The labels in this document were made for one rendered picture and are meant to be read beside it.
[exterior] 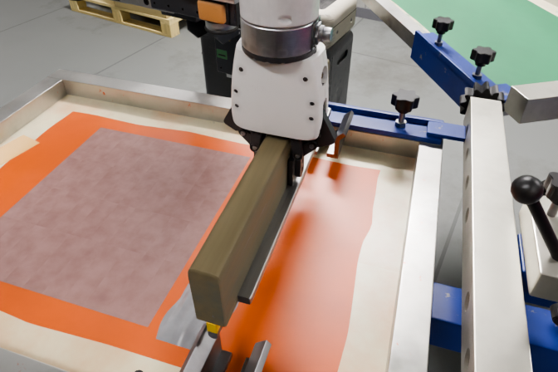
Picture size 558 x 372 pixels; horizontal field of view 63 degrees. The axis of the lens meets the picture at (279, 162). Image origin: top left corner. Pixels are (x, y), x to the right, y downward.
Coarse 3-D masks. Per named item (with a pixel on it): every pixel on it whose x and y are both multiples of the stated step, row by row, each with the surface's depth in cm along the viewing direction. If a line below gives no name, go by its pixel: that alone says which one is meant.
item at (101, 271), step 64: (0, 192) 72; (64, 192) 72; (0, 256) 62; (64, 256) 62; (128, 256) 62; (192, 256) 62; (320, 256) 62; (64, 320) 54; (128, 320) 54; (256, 320) 54; (320, 320) 54
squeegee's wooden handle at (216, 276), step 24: (264, 144) 50; (288, 144) 51; (264, 168) 47; (240, 192) 45; (264, 192) 45; (240, 216) 42; (264, 216) 47; (216, 240) 40; (240, 240) 40; (192, 264) 38; (216, 264) 38; (240, 264) 42; (192, 288) 39; (216, 288) 38; (240, 288) 44; (216, 312) 40
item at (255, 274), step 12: (312, 156) 60; (300, 180) 56; (288, 192) 54; (288, 204) 52; (276, 216) 51; (276, 228) 50; (264, 240) 48; (276, 240) 49; (264, 252) 47; (252, 264) 46; (264, 264) 46; (252, 276) 45; (252, 288) 44; (240, 300) 43
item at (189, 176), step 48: (48, 144) 82; (96, 144) 81; (144, 144) 81; (192, 144) 82; (240, 144) 82; (96, 192) 72; (144, 192) 72; (192, 192) 72; (336, 192) 72; (288, 240) 64; (336, 240) 64
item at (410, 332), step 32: (32, 96) 88; (96, 96) 93; (128, 96) 91; (160, 96) 88; (192, 96) 88; (0, 128) 81; (416, 160) 74; (416, 192) 66; (416, 224) 61; (416, 256) 57; (416, 288) 53; (416, 320) 50; (0, 352) 47; (416, 352) 47
